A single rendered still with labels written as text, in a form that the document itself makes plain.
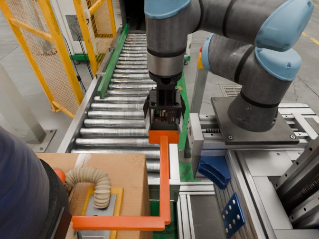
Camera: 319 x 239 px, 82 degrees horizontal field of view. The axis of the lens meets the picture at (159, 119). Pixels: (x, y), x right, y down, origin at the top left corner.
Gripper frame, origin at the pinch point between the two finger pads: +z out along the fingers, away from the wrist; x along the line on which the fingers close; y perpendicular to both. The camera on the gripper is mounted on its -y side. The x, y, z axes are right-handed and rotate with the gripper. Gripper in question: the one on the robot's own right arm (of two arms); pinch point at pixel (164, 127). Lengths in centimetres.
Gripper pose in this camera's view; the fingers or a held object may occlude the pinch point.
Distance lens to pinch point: 54.3
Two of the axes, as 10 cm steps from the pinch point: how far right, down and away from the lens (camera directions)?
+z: 0.0, 7.2, 7.0
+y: -0.1, 7.0, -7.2
